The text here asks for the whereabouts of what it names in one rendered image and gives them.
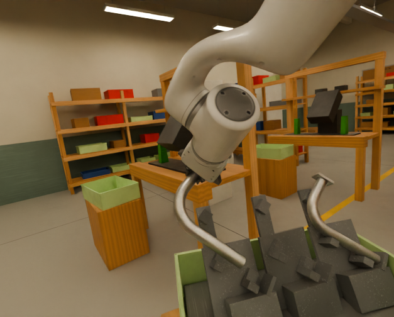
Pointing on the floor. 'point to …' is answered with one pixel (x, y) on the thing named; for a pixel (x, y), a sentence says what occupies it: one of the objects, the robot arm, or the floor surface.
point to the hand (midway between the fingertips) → (195, 173)
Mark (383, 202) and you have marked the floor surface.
